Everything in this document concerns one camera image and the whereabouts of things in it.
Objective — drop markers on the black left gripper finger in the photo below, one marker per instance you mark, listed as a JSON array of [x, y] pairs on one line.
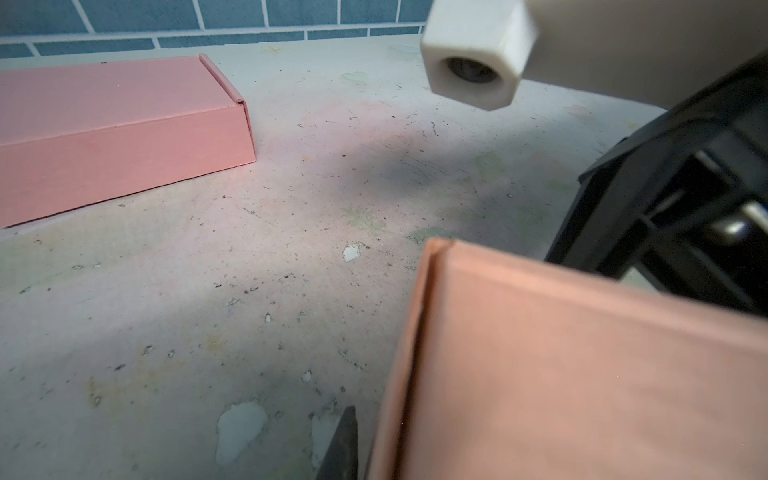
[[341, 461]]

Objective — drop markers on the tan cardboard box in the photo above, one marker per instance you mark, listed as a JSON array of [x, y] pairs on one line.
[[510, 368]]

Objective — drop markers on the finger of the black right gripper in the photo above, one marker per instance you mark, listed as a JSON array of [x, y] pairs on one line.
[[683, 200]]

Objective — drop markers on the pink cardboard box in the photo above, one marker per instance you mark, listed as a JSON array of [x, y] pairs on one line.
[[77, 135]]

